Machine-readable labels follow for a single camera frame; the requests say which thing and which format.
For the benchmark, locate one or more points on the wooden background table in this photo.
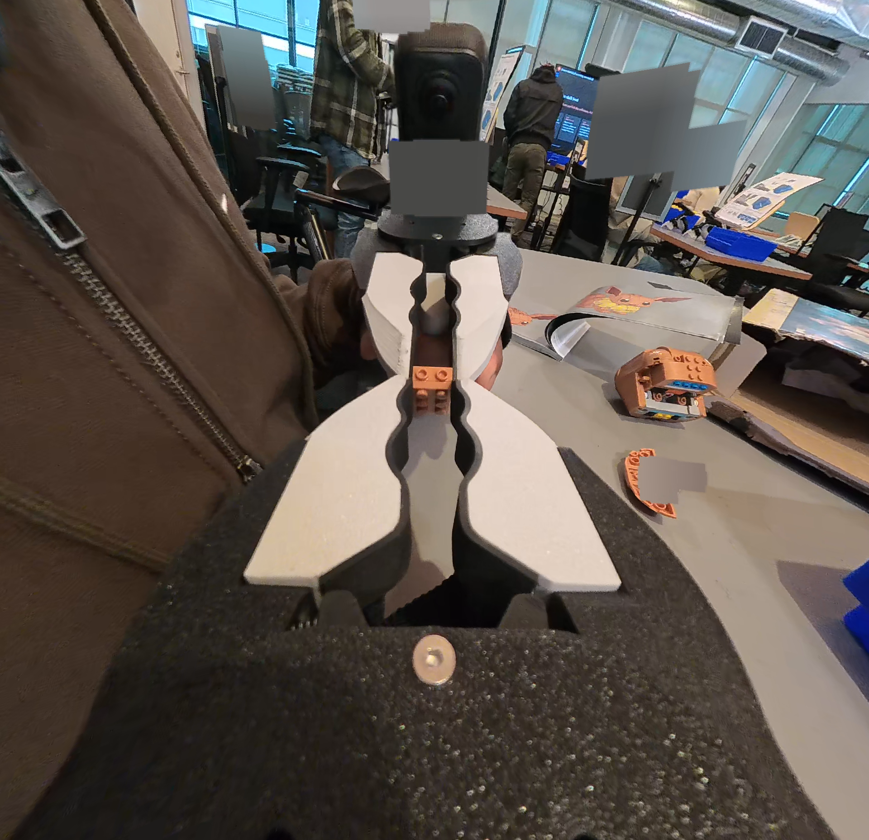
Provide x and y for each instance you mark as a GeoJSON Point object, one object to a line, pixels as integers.
{"type": "Point", "coordinates": [761, 268]}

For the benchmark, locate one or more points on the blue plastic bin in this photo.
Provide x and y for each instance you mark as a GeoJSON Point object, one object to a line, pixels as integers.
{"type": "Point", "coordinates": [858, 609]}

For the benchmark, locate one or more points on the printed paper sheet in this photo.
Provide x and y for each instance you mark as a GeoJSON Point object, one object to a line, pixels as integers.
{"type": "Point", "coordinates": [767, 198]}

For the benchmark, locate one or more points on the lit background screen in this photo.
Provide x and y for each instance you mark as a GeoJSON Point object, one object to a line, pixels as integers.
{"type": "Point", "coordinates": [576, 101]}

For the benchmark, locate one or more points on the black office chair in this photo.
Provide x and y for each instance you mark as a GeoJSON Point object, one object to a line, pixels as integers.
{"type": "Point", "coordinates": [285, 196]}

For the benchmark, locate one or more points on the small blue bin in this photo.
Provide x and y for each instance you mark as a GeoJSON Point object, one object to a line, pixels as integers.
{"type": "Point", "coordinates": [740, 244]}

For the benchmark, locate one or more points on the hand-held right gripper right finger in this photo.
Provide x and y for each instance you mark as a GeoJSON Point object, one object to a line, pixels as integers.
{"type": "Point", "coordinates": [532, 514]}

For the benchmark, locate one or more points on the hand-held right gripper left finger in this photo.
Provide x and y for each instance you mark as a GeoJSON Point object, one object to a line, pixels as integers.
{"type": "Point", "coordinates": [333, 514]}

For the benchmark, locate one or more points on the small brown brick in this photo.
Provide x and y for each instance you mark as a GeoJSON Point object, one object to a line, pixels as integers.
{"type": "Point", "coordinates": [435, 386]}

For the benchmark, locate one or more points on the instruction booklet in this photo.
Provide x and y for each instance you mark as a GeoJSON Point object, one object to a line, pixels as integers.
{"type": "Point", "coordinates": [611, 314]}

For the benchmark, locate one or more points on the brown curved brick piece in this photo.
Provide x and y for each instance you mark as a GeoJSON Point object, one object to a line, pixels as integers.
{"type": "Point", "coordinates": [646, 485]}

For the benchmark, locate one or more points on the person's left hand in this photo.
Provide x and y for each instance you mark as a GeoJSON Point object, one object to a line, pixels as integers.
{"type": "Point", "coordinates": [493, 363]}

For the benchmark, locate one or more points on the silver ceiling duct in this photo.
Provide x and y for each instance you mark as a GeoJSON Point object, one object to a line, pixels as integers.
{"type": "Point", "coordinates": [720, 19]}

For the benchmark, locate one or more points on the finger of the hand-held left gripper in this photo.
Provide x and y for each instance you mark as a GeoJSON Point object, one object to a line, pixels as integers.
{"type": "Point", "coordinates": [390, 304]}
{"type": "Point", "coordinates": [486, 304]}

